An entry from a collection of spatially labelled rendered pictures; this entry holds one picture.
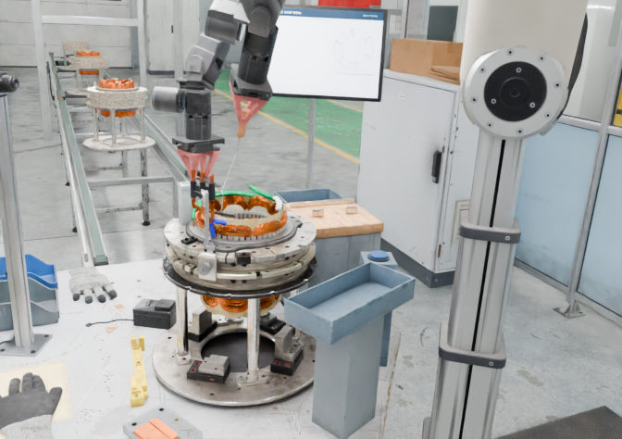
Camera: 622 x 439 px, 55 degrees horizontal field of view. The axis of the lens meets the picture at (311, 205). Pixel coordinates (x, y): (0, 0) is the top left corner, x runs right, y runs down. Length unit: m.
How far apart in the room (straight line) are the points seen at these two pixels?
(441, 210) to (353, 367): 2.46
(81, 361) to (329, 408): 0.58
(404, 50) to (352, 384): 3.11
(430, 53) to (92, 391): 3.01
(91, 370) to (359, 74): 1.40
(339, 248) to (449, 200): 2.13
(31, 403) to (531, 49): 1.10
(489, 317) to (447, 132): 2.26
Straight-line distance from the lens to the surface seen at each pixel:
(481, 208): 1.13
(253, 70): 1.12
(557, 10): 1.01
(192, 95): 1.31
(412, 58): 3.95
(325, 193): 1.69
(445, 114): 3.38
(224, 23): 1.11
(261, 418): 1.23
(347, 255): 1.43
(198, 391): 1.27
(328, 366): 1.13
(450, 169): 3.43
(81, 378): 1.39
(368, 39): 2.26
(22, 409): 1.30
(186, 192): 1.26
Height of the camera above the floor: 1.53
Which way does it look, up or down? 18 degrees down
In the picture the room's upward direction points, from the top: 3 degrees clockwise
